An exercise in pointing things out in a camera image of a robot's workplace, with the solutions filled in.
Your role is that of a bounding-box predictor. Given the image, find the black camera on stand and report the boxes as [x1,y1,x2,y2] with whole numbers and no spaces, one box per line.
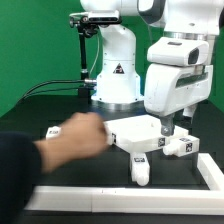
[69,10,122,97]

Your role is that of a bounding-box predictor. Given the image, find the black cables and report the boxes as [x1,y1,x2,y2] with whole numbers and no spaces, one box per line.
[19,78,98,103]

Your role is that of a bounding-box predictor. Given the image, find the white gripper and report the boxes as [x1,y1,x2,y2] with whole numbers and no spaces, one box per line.
[144,64,213,136]

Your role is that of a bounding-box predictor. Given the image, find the white U-shaped fence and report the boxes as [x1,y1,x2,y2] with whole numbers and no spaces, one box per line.
[26,153,224,215]

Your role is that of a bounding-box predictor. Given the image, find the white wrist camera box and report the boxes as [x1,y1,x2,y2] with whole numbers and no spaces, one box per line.
[147,37,209,67]

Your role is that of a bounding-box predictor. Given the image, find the blurred human hand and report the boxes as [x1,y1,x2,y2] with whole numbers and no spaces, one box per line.
[35,113,108,173]

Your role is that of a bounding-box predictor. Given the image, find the white square tabletop part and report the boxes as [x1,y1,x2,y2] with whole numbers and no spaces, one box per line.
[105,115,188,153]

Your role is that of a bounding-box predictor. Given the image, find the dark sleeved forearm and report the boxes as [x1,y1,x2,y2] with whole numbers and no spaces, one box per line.
[0,132,42,224]

